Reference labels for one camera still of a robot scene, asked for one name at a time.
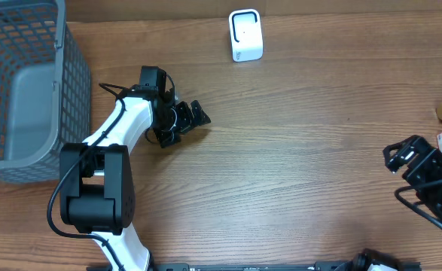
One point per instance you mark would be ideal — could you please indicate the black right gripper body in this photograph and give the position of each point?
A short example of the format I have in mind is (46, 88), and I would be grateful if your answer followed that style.
(432, 166)

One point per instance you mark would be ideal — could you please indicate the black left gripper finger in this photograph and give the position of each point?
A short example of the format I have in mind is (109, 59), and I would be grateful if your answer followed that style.
(200, 116)
(167, 139)

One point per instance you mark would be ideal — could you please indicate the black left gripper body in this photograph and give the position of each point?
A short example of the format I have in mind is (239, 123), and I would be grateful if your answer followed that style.
(175, 120)

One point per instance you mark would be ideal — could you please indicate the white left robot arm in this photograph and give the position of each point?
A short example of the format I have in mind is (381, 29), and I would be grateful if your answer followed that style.
(95, 196)

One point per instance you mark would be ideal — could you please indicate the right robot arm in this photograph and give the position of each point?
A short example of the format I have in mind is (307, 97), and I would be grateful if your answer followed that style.
(423, 192)

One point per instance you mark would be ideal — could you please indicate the white barcode scanner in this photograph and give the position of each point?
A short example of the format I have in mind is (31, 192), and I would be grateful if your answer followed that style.
(246, 35)

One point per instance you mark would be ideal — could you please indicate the dark grey plastic basket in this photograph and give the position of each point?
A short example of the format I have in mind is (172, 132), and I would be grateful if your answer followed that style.
(45, 90)

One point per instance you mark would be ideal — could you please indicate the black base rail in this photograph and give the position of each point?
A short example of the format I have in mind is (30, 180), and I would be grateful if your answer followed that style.
(318, 266)

